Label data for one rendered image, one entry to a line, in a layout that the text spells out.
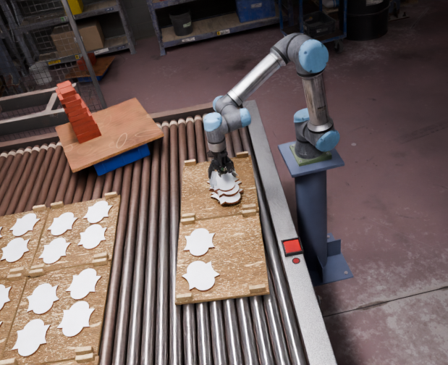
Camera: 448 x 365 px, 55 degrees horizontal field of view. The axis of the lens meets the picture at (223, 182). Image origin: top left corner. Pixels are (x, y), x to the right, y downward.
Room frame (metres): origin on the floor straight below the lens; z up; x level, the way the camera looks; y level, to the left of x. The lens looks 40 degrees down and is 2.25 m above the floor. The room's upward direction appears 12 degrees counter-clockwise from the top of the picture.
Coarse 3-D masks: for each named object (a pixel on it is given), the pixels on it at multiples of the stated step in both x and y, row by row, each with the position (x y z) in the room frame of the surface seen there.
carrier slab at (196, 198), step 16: (240, 160) 1.73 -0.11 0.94; (192, 176) 1.68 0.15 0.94; (240, 176) 1.60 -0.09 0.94; (192, 192) 1.56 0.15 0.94; (208, 192) 1.54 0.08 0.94; (192, 208) 1.45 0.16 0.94; (208, 208) 1.43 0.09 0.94; (224, 208) 1.41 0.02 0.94; (240, 208) 1.39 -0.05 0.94; (256, 208) 1.37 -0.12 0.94
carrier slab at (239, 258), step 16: (192, 224) 1.35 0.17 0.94; (208, 224) 1.33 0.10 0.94; (224, 224) 1.31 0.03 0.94; (240, 224) 1.29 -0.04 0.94; (256, 224) 1.27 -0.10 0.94; (224, 240) 1.22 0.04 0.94; (240, 240) 1.20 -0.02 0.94; (256, 240) 1.18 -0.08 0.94; (192, 256) 1.17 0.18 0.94; (208, 256) 1.15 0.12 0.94; (224, 256) 1.13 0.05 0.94; (240, 256) 1.12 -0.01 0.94; (256, 256) 1.10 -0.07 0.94; (224, 272) 1.05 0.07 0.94; (240, 272) 1.04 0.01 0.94; (256, 272) 1.02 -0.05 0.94; (176, 288) 1.03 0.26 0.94; (224, 288) 0.98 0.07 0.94; (240, 288) 0.97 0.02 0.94; (176, 304) 0.96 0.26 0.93
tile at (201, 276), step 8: (192, 264) 1.12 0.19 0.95; (200, 264) 1.11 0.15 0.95; (208, 264) 1.10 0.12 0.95; (192, 272) 1.08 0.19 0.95; (200, 272) 1.07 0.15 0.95; (208, 272) 1.06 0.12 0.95; (192, 280) 1.04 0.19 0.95; (200, 280) 1.03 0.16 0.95; (208, 280) 1.02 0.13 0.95; (192, 288) 1.01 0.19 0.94; (200, 288) 1.00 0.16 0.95; (208, 288) 0.99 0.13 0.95
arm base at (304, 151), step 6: (300, 144) 1.72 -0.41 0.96; (306, 144) 1.70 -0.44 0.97; (312, 144) 1.70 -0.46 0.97; (300, 150) 1.71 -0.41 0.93; (306, 150) 1.70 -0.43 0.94; (312, 150) 1.69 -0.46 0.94; (318, 150) 1.69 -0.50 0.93; (300, 156) 1.71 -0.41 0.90; (306, 156) 1.69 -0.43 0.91; (312, 156) 1.68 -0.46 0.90
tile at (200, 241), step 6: (192, 234) 1.28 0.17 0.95; (198, 234) 1.27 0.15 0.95; (204, 234) 1.26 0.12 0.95; (210, 234) 1.26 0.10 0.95; (192, 240) 1.24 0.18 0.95; (198, 240) 1.23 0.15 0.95; (204, 240) 1.23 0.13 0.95; (210, 240) 1.22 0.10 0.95; (186, 246) 1.22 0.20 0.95; (192, 246) 1.21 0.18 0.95; (198, 246) 1.20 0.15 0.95; (204, 246) 1.20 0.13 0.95; (210, 246) 1.19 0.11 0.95; (192, 252) 1.18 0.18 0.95; (198, 252) 1.17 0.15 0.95; (204, 252) 1.17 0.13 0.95
